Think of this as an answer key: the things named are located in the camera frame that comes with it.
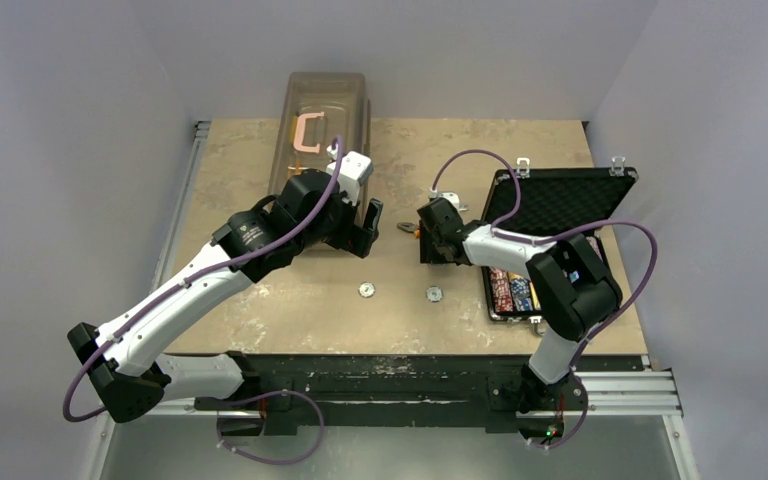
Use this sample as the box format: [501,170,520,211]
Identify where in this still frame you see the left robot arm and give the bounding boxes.
[67,154,383,423]

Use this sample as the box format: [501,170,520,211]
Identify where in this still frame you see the black metal table frame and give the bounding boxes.
[152,354,650,439]

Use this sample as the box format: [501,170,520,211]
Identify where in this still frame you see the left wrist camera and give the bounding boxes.
[326,146,374,206]

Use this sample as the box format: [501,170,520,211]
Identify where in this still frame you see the orange black pliers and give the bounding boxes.
[397,222,419,234]

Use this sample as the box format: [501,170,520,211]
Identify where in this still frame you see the translucent brown storage box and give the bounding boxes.
[269,71,372,253]

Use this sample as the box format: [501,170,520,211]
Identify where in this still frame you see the pink box handle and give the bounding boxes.
[293,112,327,155]

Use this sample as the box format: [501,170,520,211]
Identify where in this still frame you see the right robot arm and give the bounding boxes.
[418,198,623,407]

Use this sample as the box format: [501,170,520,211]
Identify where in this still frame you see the red green chip row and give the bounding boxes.
[489,268,514,313]

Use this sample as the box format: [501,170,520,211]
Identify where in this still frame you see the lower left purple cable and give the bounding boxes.
[216,387,327,466]

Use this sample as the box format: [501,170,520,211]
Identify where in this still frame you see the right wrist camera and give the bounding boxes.
[428,190,469,212]

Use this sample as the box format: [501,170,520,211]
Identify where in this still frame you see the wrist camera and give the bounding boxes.
[428,190,469,212]
[326,146,374,206]

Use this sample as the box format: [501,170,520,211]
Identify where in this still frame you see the white poker chip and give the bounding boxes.
[425,286,443,303]
[358,282,376,298]

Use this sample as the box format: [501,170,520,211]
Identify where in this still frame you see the yellow green chip row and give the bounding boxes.
[508,272,534,312]

